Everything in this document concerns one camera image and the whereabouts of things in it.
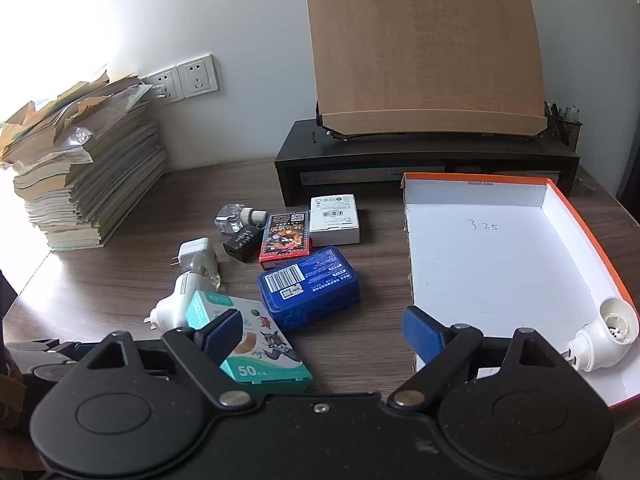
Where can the teal bandage box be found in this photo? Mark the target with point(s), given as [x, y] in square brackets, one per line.
[265, 350]

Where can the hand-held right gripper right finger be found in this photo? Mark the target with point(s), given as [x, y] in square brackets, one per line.
[422, 335]

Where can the clear glass bottle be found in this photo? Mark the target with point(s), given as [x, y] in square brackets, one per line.
[231, 217]

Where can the white small carton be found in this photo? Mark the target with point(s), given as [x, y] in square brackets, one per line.
[334, 217]

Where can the white empty plug-in vaporizer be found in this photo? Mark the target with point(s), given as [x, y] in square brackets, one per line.
[602, 340]

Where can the wooden book stand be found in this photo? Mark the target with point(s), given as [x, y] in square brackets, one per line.
[425, 55]

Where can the white vaporizer with liquid bottle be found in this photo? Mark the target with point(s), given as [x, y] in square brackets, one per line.
[172, 305]

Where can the stack of books and papers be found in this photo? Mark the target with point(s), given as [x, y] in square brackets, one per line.
[85, 180]

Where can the white charger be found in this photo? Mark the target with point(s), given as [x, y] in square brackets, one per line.
[195, 257]

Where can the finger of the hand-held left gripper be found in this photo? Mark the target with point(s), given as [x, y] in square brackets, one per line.
[47, 372]

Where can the white wall socket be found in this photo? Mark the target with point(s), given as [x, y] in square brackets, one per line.
[198, 77]
[165, 85]

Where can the orange and white cardboard box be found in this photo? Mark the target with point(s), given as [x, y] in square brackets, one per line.
[490, 270]

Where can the black charger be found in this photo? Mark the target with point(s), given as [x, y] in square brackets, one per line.
[243, 244]

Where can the red playing card box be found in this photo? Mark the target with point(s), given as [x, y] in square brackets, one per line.
[284, 237]

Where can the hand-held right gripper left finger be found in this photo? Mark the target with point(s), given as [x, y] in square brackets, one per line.
[225, 335]

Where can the blue plastic case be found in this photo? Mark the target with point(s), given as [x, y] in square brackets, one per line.
[310, 287]

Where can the black mesh pen holder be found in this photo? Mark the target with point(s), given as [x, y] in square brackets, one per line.
[565, 125]

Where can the black monitor riser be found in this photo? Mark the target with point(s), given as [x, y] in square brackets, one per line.
[380, 147]

